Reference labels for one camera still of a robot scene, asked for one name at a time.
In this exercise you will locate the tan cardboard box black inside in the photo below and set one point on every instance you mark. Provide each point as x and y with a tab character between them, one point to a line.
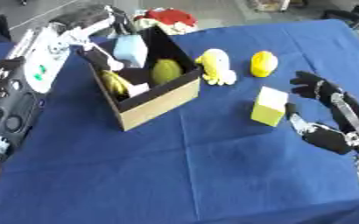
159	105

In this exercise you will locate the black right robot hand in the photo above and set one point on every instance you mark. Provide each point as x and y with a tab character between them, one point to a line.
328	137

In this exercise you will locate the yellow-green cube block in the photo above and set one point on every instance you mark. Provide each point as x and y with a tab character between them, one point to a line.
269	106

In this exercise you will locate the yellow toy banana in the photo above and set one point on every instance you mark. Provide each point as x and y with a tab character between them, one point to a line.
114	83

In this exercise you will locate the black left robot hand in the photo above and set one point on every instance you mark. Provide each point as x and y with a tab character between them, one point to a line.
103	57

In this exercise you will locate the red and white soft toy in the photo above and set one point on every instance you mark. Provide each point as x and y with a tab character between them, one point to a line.
169	18

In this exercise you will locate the yellow and white octopus toy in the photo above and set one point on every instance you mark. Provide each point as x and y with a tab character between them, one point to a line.
215	65

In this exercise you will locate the yellow toy lemon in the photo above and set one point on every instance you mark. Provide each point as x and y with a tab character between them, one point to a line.
264	64

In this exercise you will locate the green round toy fruit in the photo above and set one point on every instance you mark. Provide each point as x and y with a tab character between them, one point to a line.
166	72

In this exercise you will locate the small white block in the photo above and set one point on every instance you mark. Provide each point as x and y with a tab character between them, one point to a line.
139	89

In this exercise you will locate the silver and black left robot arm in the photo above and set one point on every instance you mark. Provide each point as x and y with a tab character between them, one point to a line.
14	96

